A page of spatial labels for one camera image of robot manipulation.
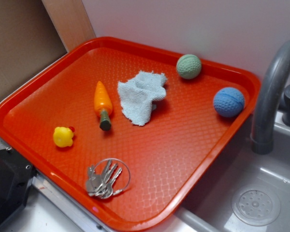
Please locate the grey toy sink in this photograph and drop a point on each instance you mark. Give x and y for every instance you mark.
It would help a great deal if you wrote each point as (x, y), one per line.
(243, 191)

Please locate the grey toy faucet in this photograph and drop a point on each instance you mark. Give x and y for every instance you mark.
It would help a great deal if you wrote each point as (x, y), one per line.
(268, 102)

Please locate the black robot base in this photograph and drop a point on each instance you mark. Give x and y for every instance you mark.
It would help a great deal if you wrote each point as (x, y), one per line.
(16, 175)

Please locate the light blue cloth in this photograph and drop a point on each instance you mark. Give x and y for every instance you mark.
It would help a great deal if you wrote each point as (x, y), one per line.
(138, 94)

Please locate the yellow rubber duck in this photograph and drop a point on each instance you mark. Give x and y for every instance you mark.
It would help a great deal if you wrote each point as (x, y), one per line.
(63, 136)

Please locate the orange plastic tray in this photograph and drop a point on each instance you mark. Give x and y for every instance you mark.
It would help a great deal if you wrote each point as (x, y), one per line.
(166, 157)

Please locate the silver key bunch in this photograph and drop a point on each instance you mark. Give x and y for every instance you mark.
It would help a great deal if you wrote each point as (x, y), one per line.
(102, 178)

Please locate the green dimpled ball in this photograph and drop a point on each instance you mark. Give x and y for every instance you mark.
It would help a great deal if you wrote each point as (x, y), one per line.
(188, 66)

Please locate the orange toy carrot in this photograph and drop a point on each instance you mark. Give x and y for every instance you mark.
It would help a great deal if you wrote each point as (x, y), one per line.
(103, 106)

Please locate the brown cardboard panel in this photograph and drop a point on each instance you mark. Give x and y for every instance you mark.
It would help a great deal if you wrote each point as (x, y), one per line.
(29, 42)

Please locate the blue dimpled ball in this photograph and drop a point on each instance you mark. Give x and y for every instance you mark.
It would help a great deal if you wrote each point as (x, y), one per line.
(229, 102)

